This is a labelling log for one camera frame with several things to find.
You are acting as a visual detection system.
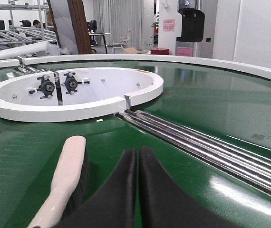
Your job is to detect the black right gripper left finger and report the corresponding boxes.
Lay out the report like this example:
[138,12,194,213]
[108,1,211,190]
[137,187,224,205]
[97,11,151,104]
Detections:
[59,149,137,228]

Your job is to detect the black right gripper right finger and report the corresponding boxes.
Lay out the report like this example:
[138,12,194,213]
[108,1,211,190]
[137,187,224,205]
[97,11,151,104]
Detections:
[138,147,235,228]

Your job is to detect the pink hand broom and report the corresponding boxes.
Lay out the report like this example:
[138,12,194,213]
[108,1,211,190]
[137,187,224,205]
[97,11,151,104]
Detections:
[28,135,89,228]

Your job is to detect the steel rollers near right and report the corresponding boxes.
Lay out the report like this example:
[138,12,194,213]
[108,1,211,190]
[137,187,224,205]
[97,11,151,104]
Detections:
[116,110,271,195]

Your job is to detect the steel rollers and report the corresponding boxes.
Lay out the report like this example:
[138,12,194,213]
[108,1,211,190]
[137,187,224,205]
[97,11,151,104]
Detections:
[14,56,50,75]
[116,110,271,195]

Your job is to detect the red box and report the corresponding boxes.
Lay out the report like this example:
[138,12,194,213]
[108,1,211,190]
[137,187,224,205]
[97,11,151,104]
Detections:
[150,47,169,55]

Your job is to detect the cardboard box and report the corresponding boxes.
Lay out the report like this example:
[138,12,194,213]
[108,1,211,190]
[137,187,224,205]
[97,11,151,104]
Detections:
[124,47,148,54]

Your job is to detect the steel rollers far left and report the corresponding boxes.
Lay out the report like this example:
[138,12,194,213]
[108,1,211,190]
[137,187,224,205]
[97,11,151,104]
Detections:
[14,56,50,75]

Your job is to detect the white chair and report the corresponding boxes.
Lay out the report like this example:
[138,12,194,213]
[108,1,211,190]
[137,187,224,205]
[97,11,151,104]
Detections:
[111,29,132,54]

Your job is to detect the white outer rim right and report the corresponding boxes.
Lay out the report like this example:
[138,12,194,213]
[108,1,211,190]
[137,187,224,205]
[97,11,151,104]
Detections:
[22,54,271,80]

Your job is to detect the white rim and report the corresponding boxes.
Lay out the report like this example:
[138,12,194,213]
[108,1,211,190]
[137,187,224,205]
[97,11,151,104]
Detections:
[22,54,271,80]
[0,59,19,68]

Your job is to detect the white foam roll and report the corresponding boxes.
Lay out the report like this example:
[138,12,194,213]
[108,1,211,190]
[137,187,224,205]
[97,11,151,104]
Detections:
[0,41,49,60]

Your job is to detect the white desk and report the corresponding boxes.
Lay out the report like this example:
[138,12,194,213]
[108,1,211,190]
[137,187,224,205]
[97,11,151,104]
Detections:
[88,32,111,54]

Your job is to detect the white outer rim left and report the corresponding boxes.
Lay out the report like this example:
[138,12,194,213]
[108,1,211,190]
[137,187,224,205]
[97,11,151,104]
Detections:
[0,59,19,68]

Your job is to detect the seated person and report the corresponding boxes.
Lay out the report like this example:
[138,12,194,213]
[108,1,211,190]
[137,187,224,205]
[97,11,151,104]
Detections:
[33,19,41,28]

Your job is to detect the brown wooden pillar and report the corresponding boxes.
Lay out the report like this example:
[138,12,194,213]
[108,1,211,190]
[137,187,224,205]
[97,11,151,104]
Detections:
[68,0,92,54]

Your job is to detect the metal roller rack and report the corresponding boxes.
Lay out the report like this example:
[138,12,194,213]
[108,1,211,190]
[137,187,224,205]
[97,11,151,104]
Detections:
[0,0,57,50]

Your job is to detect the white inner conveyor ring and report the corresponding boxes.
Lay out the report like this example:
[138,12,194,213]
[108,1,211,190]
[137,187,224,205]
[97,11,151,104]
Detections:
[0,67,164,123]

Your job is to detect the right black bearing mount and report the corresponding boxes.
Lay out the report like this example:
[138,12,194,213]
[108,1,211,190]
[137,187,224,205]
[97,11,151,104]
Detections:
[64,72,90,95]

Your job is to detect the black bearing mount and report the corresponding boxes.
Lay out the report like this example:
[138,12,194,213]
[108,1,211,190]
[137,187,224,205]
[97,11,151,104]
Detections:
[27,75,55,99]
[64,72,90,95]

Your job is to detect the left black bearing mount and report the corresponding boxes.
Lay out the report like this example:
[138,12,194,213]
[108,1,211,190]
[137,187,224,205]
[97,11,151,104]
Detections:
[27,75,55,99]

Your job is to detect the pink wall notice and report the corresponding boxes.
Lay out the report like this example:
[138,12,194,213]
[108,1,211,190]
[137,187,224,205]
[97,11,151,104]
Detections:
[163,19,175,32]

